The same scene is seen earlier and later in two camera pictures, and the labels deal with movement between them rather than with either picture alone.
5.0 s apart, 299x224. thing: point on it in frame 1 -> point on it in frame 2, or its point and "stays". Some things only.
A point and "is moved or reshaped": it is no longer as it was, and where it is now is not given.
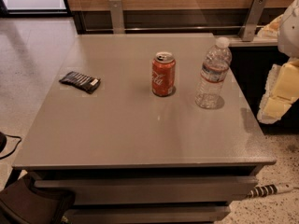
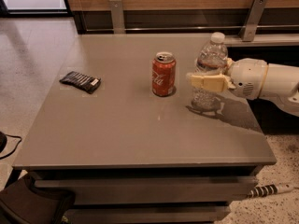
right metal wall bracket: [249, 29] stays
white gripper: [290, 32] -> [248, 77]
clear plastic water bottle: [214, 75] is moved or reshaped
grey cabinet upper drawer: [148, 189] stays
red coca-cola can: [163, 74] stays
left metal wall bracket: [118, 18] stays
